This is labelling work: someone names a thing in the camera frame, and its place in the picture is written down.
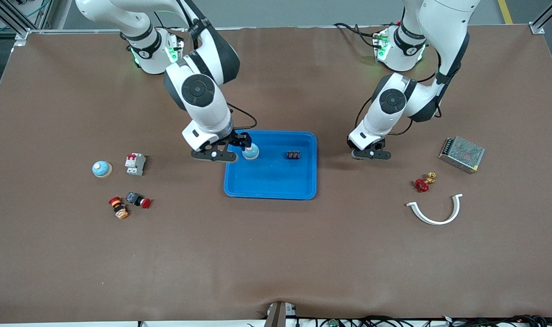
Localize white red circuit breaker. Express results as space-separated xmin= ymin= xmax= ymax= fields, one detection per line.
xmin=125 ymin=153 xmax=146 ymax=176

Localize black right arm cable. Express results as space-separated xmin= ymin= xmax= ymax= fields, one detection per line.
xmin=176 ymin=0 xmax=258 ymax=132

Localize metal mesh power supply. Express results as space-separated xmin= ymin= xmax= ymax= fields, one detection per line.
xmin=439 ymin=136 xmax=486 ymax=174

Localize blue plastic tray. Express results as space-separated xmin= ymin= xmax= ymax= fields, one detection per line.
xmin=224 ymin=130 xmax=317 ymax=200

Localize brown camera stand post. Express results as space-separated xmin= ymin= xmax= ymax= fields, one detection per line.
xmin=263 ymin=301 xmax=298 ymax=327

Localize white curved plastic strip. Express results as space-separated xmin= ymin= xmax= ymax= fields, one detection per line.
xmin=406 ymin=193 xmax=463 ymax=226

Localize large table cover mat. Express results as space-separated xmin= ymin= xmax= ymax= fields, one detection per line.
xmin=0 ymin=25 xmax=552 ymax=324

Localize red push button orange block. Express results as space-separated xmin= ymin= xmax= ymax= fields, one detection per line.
xmin=108 ymin=196 xmax=130 ymax=220

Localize red handle brass valve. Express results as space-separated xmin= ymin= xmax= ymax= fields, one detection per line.
xmin=415 ymin=172 xmax=437 ymax=193

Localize black cables along table edge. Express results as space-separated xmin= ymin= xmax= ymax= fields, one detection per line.
xmin=299 ymin=315 xmax=549 ymax=327

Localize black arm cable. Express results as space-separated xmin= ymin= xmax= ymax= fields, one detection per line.
xmin=176 ymin=0 xmax=258 ymax=132
xmin=355 ymin=45 xmax=442 ymax=137

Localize red push button blue block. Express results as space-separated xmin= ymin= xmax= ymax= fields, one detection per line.
xmin=126 ymin=192 xmax=152 ymax=209

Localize aluminium frame post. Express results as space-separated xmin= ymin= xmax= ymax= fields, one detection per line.
xmin=0 ymin=0 xmax=31 ymax=46
xmin=529 ymin=0 xmax=552 ymax=35

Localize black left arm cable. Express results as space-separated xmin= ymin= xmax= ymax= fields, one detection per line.
xmin=355 ymin=45 xmax=442 ymax=137

